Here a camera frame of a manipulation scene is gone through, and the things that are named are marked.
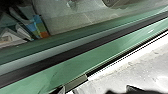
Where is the multicoloured modular sofa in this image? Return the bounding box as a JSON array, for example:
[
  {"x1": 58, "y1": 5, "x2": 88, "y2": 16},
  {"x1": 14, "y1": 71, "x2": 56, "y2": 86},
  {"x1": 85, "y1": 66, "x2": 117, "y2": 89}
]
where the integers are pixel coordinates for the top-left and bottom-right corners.
[{"x1": 30, "y1": 14, "x2": 52, "y2": 40}]

